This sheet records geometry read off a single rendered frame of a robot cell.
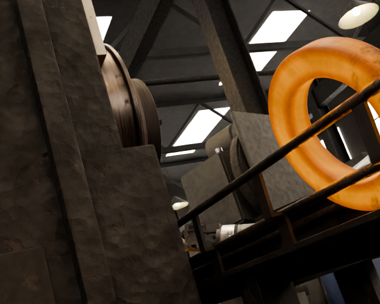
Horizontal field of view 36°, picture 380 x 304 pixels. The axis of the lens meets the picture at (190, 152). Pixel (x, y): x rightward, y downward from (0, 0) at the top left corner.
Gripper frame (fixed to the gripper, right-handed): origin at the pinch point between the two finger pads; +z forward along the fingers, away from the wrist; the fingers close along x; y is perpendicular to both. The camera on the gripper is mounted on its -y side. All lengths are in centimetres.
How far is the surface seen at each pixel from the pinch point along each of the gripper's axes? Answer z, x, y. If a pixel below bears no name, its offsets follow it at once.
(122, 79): -10, 67, 31
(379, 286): -61, 72, -18
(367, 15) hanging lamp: -136, -613, 403
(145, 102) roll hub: -12, 56, 29
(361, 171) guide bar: -57, 125, -10
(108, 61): -7, 66, 36
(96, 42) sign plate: -16, 94, 26
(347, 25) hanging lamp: -107, -616, 394
